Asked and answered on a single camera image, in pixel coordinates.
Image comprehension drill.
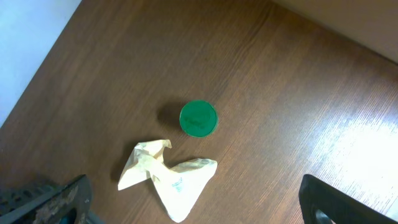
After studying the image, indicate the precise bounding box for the crumpled beige paper bag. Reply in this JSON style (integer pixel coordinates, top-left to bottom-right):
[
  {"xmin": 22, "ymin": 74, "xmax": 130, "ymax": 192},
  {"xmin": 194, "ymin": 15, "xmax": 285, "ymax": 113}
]
[{"xmin": 118, "ymin": 139, "xmax": 218, "ymax": 223}]

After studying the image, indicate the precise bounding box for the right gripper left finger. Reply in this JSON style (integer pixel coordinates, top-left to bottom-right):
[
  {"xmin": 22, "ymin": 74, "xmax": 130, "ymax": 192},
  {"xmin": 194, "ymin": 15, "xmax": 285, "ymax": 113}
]
[{"xmin": 1, "ymin": 175, "xmax": 92, "ymax": 224}]

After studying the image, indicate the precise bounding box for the grey plastic basket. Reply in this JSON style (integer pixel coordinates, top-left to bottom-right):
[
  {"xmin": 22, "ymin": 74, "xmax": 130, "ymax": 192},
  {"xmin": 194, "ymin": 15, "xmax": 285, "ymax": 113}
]
[{"xmin": 1, "ymin": 182, "xmax": 58, "ymax": 216}]

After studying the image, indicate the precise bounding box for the green-lidded jar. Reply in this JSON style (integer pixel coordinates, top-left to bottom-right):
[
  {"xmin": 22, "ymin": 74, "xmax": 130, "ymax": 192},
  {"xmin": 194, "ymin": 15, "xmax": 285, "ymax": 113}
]
[{"xmin": 179, "ymin": 100, "xmax": 219, "ymax": 138}]

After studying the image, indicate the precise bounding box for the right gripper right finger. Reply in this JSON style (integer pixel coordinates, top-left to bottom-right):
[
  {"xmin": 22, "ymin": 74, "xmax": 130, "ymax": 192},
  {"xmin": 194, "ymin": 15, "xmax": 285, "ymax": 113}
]
[{"xmin": 298, "ymin": 174, "xmax": 397, "ymax": 224}]

